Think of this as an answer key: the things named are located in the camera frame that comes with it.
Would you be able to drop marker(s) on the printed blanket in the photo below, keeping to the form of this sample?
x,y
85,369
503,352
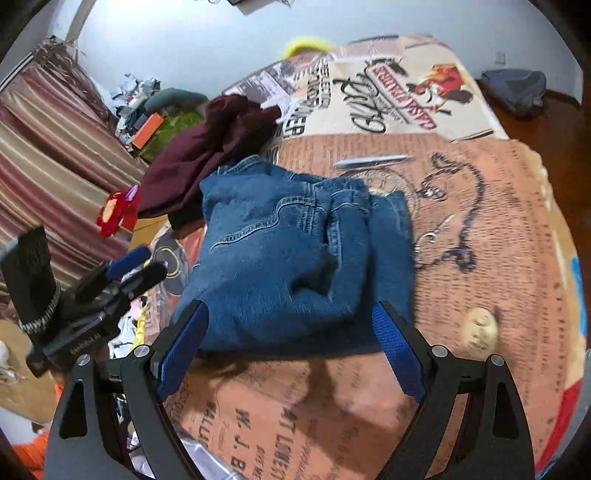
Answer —
x,y
485,240

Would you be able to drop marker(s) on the striped curtain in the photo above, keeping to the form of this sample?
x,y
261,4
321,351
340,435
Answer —
x,y
60,152

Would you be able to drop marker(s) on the person's orange clothing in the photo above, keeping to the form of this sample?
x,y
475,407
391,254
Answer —
x,y
32,450

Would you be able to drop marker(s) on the orange box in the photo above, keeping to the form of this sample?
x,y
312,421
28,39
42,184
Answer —
x,y
147,130

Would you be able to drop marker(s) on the green cloth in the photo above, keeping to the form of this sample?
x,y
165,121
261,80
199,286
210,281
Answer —
x,y
178,127

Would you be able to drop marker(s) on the grey backpack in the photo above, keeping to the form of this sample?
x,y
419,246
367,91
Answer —
x,y
515,90

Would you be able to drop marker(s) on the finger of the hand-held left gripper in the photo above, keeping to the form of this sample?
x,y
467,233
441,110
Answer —
x,y
145,277
127,261

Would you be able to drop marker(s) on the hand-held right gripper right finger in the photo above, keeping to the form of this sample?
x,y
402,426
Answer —
x,y
399,350

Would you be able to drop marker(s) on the yellow plush item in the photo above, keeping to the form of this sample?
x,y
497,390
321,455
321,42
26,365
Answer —
x,y
307,46

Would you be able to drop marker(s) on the white wall socket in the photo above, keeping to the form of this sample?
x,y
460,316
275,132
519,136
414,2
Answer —
x,y
499,57

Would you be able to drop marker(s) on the blue denim jacket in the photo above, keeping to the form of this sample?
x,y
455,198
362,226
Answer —
x,y
286,258

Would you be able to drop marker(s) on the grey-green stuffed item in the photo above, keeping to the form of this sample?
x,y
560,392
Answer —
x,y
178,98

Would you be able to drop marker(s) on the red flower toy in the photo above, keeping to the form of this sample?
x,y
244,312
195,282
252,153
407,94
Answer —
x,y
115,212

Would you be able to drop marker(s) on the beige round object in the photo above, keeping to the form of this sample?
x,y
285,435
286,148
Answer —
x,y
480,330

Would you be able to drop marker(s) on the maroon garment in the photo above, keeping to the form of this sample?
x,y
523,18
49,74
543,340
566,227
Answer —
x,y
203,152

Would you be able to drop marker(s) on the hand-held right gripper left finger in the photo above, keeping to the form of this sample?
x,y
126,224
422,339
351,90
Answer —
x,y
182,346

